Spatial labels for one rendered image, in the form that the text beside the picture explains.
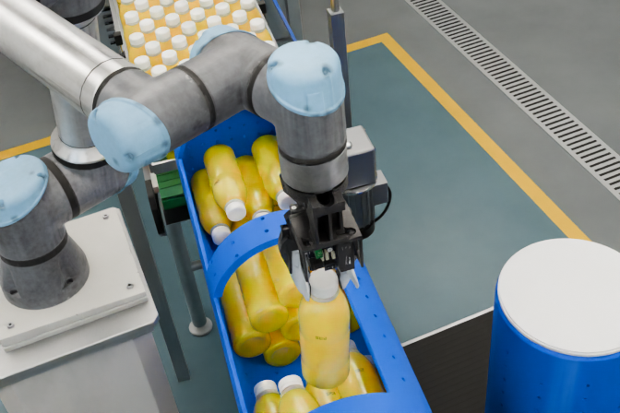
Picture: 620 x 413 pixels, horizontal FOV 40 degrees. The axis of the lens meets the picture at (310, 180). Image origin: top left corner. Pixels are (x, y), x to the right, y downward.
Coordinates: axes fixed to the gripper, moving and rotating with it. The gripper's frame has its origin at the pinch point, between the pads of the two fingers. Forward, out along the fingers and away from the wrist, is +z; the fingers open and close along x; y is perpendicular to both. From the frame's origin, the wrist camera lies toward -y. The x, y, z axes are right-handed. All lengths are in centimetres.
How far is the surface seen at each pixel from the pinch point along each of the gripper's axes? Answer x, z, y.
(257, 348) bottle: -8.3, 39.7, -23.5
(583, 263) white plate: 55, 39, -22
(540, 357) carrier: 39, 43, -8
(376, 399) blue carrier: 4.7, 20.7, 5.6
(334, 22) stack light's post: 35, 35, -118
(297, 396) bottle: -5.0, 29.5, -4.5
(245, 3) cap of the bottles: 15, 33, -135
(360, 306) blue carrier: 8.2, 22.5, -12.7
